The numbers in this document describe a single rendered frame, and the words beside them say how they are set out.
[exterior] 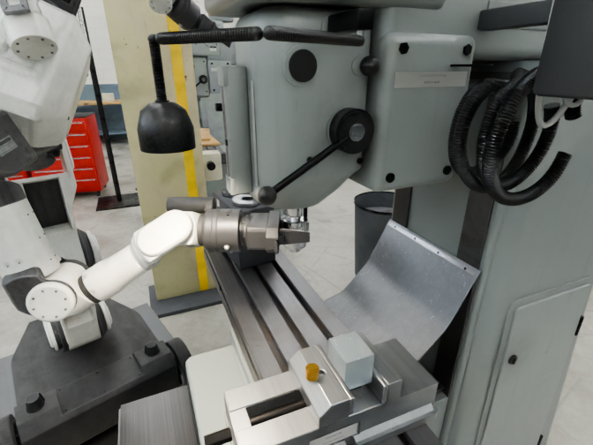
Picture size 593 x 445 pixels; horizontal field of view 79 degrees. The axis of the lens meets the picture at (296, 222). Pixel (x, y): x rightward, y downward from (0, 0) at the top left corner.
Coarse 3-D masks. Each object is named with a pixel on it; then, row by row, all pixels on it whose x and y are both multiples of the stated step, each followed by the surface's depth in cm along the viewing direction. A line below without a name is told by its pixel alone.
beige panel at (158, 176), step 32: (128, 0) 187; (128, 32) 192; (128, 64) 197; (192, 64) 210; (128, 96) 203; (192, 96) 216; (128, 128) 208; (160, 160) 222; (192, 160) 229; (160, 192) 229; (192, 192) 237; (192, 256) 254; (160, 288) 252; (192, 288) 263
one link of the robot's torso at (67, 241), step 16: (64, 144) 102; (64, 160) 101; (48, 176) 99; (64, 176) 101; (32, 192) 101; (48, 192) 103; (64, 192) 102; (48, 208) 104; (64, 208) 107; (48, 224) 106; (64, 224) 108; (64, 240) 105; (80, 240) 109; (64, 256) 106; (80, 256) 109
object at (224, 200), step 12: (216, 192) 118; (228, 192) 114; (216, 204) 117; (228, 204) 108; (240, 204) 105; (252, 204) 105; (228, 252) 116; (240, 252) 107; (252, 252) 109; (264, 252) 111; (240, 264) 108; (252, 264) 110
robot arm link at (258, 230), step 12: (228, 216) 71; (240, 216) 73; (252, 216) 74; (264, 216) 75; (276, 216) 74; (228, 228) 70; (240, 228) 71; (252, 228) 70; (264, 228) 70; (276, 228) 69; (228, 240) 70; (240, 240) 72; (252, 240) 70; (264, 240) 70; (276, 240) 68; (276, 252) 70
